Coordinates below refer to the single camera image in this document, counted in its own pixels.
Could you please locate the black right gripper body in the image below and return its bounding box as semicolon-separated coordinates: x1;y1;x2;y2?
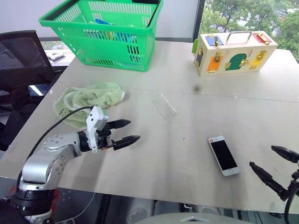
285;168;299;200

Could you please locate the black office chair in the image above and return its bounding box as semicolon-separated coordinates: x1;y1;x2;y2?
0;30;64;152

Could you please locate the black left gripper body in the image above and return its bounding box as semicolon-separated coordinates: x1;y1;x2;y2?
96;122;115;151

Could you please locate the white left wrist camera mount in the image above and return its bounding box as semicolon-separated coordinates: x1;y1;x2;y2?
85;105;109;154

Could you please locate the white device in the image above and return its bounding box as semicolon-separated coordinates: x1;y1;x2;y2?
45;52;65;62

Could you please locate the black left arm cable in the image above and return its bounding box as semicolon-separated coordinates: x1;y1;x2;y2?
15;106;94;189

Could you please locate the green plastic shopping basket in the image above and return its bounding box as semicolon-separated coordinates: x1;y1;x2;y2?
38;0;164;72

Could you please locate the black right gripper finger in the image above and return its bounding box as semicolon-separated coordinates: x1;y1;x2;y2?
249;161;290;202
271;145;299;164

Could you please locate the blue packet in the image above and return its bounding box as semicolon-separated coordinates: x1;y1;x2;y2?
94;18;115;27

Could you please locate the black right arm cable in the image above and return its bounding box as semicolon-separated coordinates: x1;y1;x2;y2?
283;186;299;224

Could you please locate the thin white wire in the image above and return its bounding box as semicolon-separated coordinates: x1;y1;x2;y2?
55;191;97;224

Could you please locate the white smartphone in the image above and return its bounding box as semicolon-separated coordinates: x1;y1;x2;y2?
208;135;241;177

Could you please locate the light green towel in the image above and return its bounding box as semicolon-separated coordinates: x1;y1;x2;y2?
53;82;127;129

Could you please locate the green tag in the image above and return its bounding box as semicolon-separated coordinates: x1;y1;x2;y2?
192;39;200;56

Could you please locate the clear phone case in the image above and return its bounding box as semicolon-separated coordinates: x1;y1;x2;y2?
150;93;180;121

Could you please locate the wooden lock box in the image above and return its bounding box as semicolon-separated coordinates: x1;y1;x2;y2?
193;30;279;77

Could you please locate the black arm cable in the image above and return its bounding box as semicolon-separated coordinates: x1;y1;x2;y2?
15;106;94;189
283;186;299;224

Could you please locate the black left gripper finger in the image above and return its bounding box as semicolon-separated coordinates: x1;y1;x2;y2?
109;119;132;130
113;135;141;151

